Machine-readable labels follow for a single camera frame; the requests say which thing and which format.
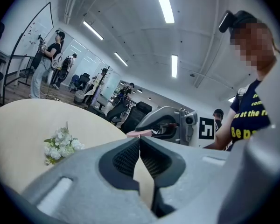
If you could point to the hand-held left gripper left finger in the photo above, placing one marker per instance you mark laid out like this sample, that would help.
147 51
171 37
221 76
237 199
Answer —
84 178

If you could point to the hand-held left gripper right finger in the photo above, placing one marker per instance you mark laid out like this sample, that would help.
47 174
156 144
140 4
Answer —
196 171

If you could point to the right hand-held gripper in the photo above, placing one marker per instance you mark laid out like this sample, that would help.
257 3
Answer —
189 127

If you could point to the person's right forearm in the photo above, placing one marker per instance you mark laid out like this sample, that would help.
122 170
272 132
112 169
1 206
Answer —
220 136

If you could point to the black mesh office chair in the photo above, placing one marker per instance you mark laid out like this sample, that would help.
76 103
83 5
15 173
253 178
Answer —
136 115

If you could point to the white artificial flower bouquet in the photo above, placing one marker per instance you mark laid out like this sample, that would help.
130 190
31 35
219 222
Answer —
60 146

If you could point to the long ceiling light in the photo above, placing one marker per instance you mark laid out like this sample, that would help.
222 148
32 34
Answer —
93 30
121 59
164 3
174 65

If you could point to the person's navy printed t-shirt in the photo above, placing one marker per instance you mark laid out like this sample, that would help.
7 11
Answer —
247 120

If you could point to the black coat rack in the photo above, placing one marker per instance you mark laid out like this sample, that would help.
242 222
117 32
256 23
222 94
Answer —
107 73

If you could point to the mesh waste bin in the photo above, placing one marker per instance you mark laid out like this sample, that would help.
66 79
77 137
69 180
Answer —
79 98

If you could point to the white power strip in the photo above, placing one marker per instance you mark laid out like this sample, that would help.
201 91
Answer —
57 99

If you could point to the blue chair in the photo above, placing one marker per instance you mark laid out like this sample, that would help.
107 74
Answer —
73 80

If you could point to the person's head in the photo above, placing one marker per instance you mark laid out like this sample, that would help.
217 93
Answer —
254 48

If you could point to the white office desk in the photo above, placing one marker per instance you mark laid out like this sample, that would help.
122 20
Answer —
16 57

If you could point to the whiteboard on black stand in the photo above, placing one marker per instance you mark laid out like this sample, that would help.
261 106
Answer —
37 27

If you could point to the black head-mounted camera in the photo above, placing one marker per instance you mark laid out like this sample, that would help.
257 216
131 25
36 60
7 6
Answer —
226 22

